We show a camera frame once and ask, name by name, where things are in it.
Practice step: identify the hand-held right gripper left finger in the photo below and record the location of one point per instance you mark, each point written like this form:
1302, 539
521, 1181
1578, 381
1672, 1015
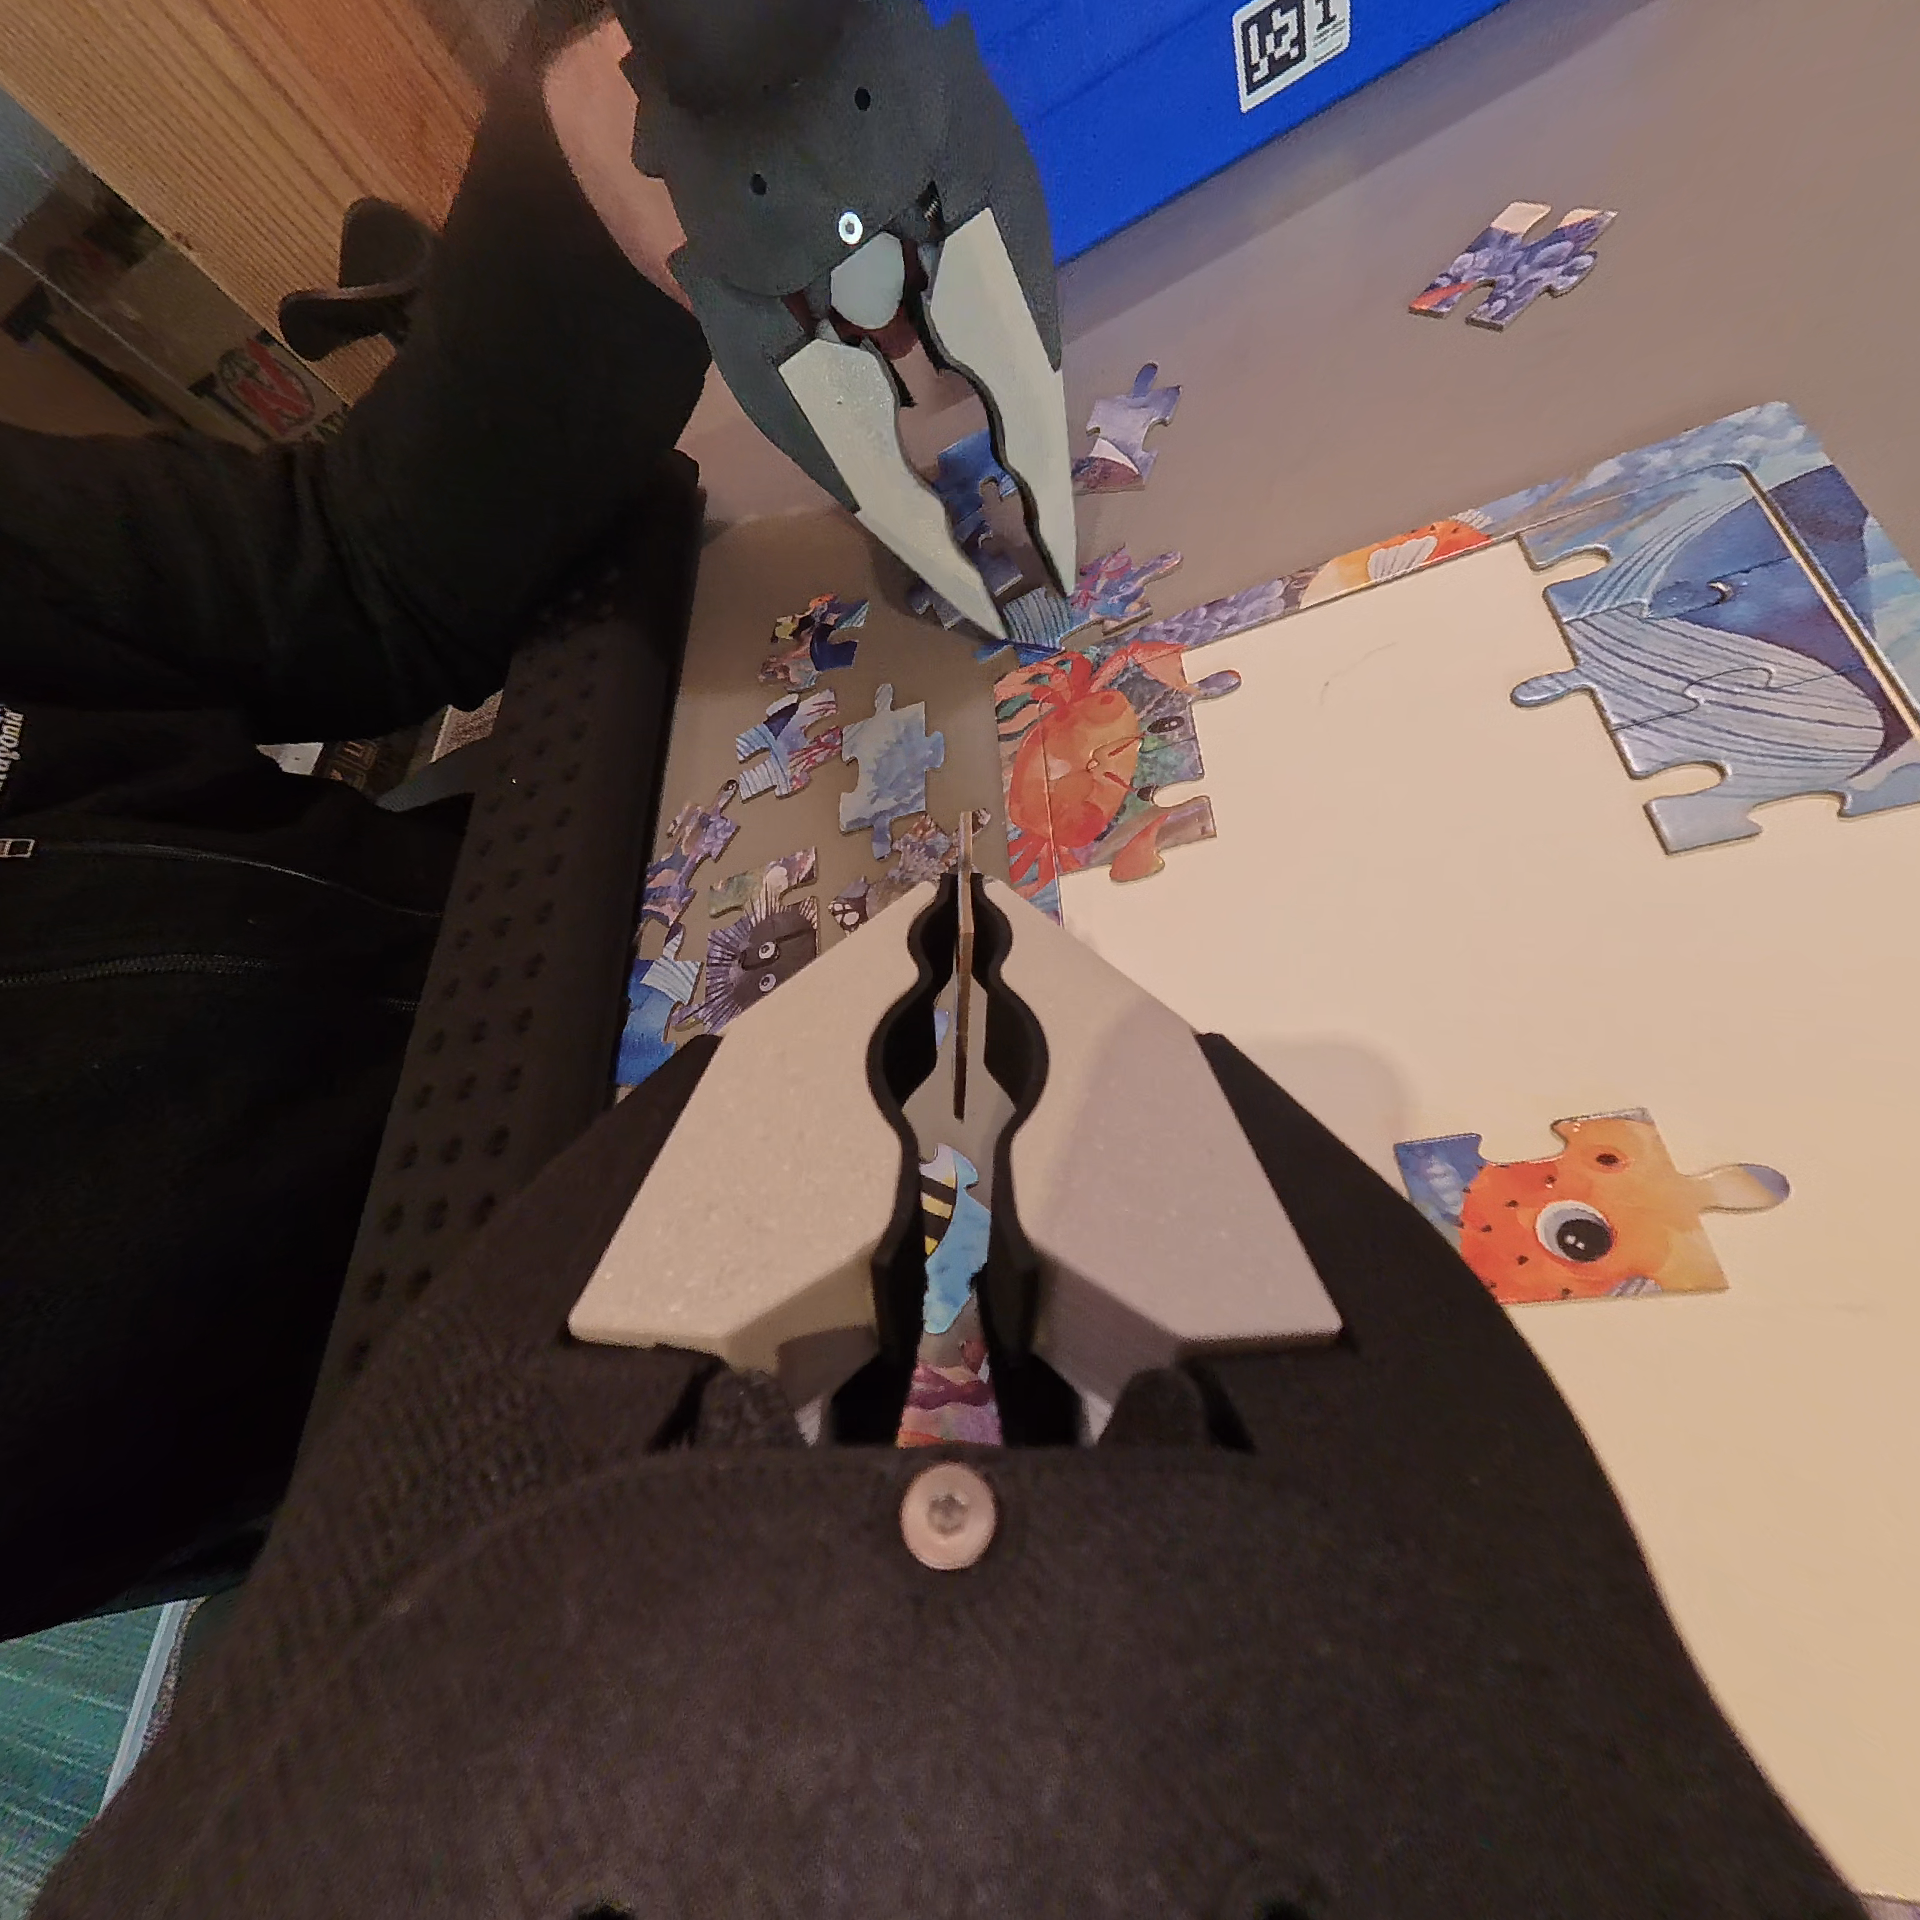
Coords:
734, 1201

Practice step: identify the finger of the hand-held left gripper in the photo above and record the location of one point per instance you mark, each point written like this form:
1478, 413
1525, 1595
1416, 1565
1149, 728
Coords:
1013, 346
856, 421

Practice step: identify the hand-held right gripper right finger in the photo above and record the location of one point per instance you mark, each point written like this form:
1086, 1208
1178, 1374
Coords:
1171, 1201

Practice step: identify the striped fish puzzle piece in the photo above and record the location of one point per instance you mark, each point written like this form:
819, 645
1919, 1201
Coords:
944, 1215

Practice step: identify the black sea urchin puzzle piece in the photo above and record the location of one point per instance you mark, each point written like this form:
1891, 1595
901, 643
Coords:
774, 945

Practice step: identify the cardboard jigsaw puzzle piece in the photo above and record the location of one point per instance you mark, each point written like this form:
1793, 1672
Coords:
963, 961

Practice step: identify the jigsaw puzzle pieces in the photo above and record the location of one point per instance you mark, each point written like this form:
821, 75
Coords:
891, 765

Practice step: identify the orange coral puzzle piece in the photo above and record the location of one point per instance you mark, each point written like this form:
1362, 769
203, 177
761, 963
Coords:
1080, 720

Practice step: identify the orange claw puzzle piece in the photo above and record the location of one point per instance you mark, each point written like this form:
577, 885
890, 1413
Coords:
1109, 826

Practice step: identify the orange pufferfish puzzle piece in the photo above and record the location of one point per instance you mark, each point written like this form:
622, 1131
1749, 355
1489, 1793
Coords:
1576, 1215

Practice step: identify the purple bubble puzzle piece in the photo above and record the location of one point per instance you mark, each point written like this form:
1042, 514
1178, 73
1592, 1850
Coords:
1515, 271

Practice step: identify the joined blue whale puzzle section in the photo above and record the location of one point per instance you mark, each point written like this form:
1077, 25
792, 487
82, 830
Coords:
1725, 675

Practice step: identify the person's left forearm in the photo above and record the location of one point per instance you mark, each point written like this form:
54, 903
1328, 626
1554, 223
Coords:
494, 450

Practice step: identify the person's left hand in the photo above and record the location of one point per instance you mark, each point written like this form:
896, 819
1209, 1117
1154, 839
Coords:
615, 166

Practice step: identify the blue plastic bin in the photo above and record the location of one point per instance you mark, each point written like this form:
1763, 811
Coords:
1141, 120

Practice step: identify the black perforated padded panel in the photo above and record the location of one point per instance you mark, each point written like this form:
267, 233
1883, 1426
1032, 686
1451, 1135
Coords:
523, 930

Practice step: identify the cardboard box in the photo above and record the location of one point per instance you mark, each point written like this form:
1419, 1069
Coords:
450, 734

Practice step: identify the person's black fleece jacket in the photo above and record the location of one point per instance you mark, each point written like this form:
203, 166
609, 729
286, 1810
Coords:
181, 1126

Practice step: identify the wooden cabinet panel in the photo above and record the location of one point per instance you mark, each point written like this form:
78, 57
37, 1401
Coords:
224, 120

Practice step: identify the puzzle frame board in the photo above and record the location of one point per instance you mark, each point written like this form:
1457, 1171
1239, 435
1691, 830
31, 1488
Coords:
1350, 975

